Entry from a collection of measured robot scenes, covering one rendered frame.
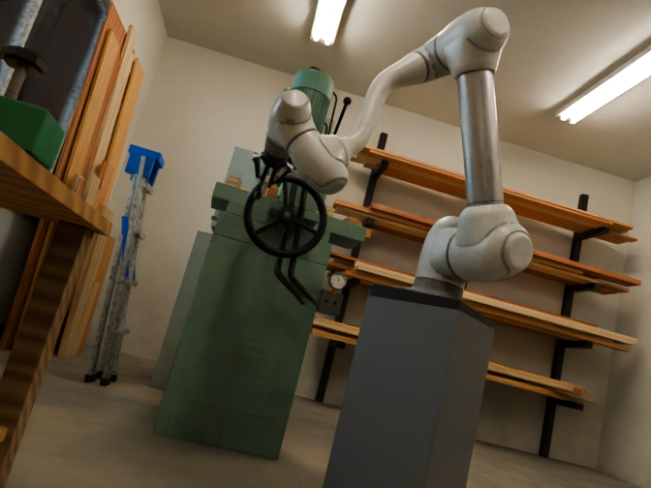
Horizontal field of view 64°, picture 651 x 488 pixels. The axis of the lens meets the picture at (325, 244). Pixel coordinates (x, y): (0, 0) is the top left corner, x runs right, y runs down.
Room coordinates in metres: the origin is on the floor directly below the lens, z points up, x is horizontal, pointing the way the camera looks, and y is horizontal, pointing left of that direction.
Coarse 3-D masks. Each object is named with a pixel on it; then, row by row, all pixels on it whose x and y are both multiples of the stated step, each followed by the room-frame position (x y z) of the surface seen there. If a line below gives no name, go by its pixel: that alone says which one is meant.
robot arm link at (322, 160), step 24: (384, 72) 1.39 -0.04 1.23; (408, 72) 1.39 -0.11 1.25; (384, 96) 1.37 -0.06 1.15; (360, 120) 1.34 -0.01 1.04; (312, 144) 1.26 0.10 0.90; (336, 144) 1.27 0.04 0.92; (360, 144) 1.32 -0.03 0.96; (312, 168) 1.26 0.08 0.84; (336, 168) 1.26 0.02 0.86; (336, 192) 1.32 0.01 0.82
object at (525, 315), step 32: (352, 160) 4.27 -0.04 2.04; (384, 160) 3.98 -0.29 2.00; (416, 160) 3.91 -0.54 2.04; (448, 192) 4.33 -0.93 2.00; (512, 192) 4.01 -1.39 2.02; (384, 224) 4.07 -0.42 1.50; (416, 224) 3.96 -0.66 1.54; (576, 224) 4.30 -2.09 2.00; (608, 224) 4.11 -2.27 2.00; (352, 256) 4.34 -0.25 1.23; (544, 256) 4.02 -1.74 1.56; (576, 256) 4.55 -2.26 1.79; (352, 288) 4.24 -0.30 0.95; (576, 288) 4.42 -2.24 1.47; (608, 288) 4.34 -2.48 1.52; (320, 320) 3.89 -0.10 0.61; (512, 320) 4.11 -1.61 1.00; (544, 320) 4.03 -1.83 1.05; (576, 320) 4.13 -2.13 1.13; (320, 384) 4.34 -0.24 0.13; (512, 384) 4.04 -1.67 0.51; (544, 384) 4.13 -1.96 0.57; (544, 416) 4.60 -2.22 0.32; (544, 448) 4.55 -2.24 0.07
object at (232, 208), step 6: (228, 204) 1.85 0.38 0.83; (234, 204) 1.85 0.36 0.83; (228, 210) 1.85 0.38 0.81; (234, 210) 1.85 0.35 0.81; (240, 210) 1.85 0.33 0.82; (252, 210) 1.86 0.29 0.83; (258, 210) 1.87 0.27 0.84; (240, 216) 1.86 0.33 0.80; (252, 216) 1.86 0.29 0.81; (258, 216) 1.87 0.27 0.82; (264, 216) 1.87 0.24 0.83; (270, 216) 1.88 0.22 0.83; (264, 222) 1.87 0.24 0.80; (282, 228) 1.89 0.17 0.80; (294, 228) 1.90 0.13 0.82; (312, 228) 1.91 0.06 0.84; (306, 234) 1.90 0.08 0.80; (312, 234) 1.91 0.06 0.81; (324, 234) 1.92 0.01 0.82; (324, 240) 1.92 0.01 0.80
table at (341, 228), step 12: (216, 192) 1.84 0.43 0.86; (228, 192) 1.84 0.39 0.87; (240, 192) 1.85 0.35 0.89; (216, 204) 1.95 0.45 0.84; (240, 204) 1.85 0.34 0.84; (264, 204) 1.87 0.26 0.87; (276, 204) 1.78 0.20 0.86; (312, 216) 1.81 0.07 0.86; (336, 228) 1.92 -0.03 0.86; (348, 228) 1.93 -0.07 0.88; (360, 228) 1.94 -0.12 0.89; (336, 240) 2.04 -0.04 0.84; (348, 240) 1.99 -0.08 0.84; (360, 240) 1.94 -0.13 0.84
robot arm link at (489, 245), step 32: (448, 32) 1.30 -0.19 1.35; (480, 32) 1.22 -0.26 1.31; (448, 64) 1.34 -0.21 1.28; (480, 64) 1.27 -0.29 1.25; (480, 96) 1.30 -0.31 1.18; (480, 128) 1.31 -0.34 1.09; (480, 160) 1.33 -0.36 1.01; (480, 192) 1.34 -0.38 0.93; (480, 224) 1.33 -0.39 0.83; (512, 224) 1.31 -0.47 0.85; (448, 256) 1.47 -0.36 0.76; (480, 256) 1.34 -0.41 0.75; (512, 256) 1.29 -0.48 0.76
